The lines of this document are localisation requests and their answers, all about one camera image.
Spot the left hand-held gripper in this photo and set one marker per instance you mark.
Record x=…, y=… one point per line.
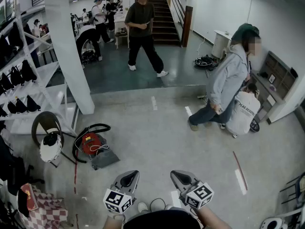
x=116, y=201

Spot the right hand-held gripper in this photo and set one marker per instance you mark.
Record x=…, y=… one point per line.
x=199, y=195

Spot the person's left forearm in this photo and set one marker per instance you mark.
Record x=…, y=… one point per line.
x=110, y=224

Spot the person's right forearm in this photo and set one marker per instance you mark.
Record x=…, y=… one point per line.
x=212, y=218

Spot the white wrist band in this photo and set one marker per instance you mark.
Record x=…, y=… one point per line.
x=114, y=215

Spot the person's black shirt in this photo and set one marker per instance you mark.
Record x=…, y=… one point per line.
x=162, y=221

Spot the red vacuum cleaner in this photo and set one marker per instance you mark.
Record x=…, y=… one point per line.
x=89, y=143

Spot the red checked cloth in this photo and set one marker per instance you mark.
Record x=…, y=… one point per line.
x=50, y=209

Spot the black cap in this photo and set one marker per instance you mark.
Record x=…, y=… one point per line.
x=50, y=139

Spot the red box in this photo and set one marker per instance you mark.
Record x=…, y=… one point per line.
x=32, y=197

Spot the white plastic object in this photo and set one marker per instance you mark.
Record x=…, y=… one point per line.
x=271, y=223

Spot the wicker chair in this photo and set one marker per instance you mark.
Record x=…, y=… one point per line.
x=45, y=120

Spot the black pouch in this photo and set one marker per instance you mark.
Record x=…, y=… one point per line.
x=23, y=204

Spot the black metal chair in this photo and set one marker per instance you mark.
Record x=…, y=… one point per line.
x=297, y=182

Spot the black jacket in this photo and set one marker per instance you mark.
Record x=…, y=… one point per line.
x=9, y=166

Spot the grey cubby shelf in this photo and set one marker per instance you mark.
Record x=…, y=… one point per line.
x=267, y=82

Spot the white metal shelving rack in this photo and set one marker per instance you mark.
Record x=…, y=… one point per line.
x=47, y=73

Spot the white cabinet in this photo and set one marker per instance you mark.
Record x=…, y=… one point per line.
x=220, y=44

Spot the small white table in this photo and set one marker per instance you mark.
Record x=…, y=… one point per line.
x=120, y=36

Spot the row of black waist bags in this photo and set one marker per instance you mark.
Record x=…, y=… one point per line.
x=27, y=71

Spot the white square pillar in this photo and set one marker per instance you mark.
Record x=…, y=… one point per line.
x=66, y=44

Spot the wooden staircase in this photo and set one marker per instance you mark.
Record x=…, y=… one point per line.
x=164, y=25

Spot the wooden newel post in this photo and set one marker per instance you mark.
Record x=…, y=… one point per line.
x=187, y=25

